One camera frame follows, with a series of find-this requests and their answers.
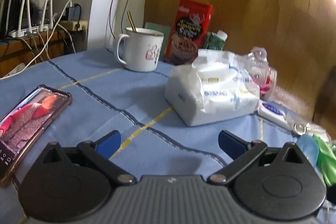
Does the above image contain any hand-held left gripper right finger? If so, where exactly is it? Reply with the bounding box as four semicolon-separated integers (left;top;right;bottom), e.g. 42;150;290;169
209;130;302;185

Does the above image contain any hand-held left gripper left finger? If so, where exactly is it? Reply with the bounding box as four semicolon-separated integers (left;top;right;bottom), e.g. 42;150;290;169
42;130;137;185

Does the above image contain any white packet with blue label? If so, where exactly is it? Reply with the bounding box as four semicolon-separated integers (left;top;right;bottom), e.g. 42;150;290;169
257;100;297;131

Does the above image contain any green packet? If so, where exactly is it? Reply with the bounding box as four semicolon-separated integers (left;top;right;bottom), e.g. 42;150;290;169
314;135;336;186

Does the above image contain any white tissue pack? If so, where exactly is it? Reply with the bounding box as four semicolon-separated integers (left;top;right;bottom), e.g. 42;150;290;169
164;49;261;127

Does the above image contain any blue tablecloth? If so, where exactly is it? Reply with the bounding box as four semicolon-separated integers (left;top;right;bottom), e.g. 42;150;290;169
0;48;336;224

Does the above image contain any pink scrunchie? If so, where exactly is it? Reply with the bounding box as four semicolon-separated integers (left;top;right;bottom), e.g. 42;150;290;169
259;77;274;95

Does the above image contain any metal keyring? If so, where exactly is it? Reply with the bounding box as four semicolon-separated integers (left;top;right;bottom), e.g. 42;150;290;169
293;123;311;135

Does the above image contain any plastic wrapped cup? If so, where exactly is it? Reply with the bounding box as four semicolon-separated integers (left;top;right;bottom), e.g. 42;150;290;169
247;47;278;98

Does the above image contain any smartphone with lit screen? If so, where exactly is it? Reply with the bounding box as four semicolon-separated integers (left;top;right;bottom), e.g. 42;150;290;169
0;85;72;181

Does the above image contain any white enamel mug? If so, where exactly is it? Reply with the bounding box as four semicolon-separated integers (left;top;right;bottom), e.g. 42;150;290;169
117;27;165;72

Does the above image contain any green and white carton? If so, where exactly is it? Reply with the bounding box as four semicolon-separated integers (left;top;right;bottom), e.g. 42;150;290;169
203;30;228;51

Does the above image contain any red food box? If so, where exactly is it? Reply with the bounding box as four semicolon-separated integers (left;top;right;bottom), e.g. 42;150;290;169
165;0;214;65

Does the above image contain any gold metal spoon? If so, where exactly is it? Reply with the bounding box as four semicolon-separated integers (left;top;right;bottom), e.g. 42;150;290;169
127;11;137;32

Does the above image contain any beige power strip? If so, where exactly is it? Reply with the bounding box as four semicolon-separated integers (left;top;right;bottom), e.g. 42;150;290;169
56;20;88;30

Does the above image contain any teal card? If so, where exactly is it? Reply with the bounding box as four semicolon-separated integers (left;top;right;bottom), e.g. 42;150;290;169
145;22;172;35

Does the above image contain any wooden shelf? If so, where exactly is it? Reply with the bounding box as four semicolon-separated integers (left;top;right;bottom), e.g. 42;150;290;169
0;27;87;77

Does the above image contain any black charger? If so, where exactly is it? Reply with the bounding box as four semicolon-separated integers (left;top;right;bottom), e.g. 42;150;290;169
66;4;82;20

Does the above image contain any white router with antennas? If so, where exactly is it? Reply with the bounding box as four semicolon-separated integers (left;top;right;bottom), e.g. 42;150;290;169
8;0;57;38

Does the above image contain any brown cardboard sheet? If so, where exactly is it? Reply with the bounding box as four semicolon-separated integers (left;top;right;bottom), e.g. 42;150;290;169
144;0;336;119

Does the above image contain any white cable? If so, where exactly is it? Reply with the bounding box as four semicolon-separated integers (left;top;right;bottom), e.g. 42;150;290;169
0;27;71;80

